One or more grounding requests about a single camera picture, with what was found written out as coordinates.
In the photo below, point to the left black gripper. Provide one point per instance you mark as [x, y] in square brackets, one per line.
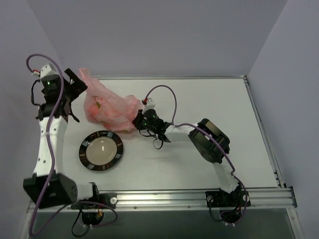
[75, 83]

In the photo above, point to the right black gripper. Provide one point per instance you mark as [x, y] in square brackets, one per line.
[137, 120]

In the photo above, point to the pink plastic bag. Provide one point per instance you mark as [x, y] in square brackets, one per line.
[103, 106]

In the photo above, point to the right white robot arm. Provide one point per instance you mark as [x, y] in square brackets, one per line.
[213, 146]

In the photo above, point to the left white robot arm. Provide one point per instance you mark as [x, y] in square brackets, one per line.
[49, 186]

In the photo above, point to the black rimmed round plate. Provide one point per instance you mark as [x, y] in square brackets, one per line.
[101, 150]

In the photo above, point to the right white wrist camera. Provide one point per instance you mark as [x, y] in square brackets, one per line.
[148, 104]

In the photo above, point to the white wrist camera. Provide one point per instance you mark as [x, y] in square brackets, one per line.
[46, 70]
[148, 104]

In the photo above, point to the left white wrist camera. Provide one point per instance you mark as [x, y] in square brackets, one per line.
[46, 70]

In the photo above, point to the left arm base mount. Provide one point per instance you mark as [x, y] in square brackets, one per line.
[98, 211]

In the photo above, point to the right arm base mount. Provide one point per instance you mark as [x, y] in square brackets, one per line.
[232, 207]

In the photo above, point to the aluminium front rail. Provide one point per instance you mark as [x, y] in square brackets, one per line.
[195, 200]

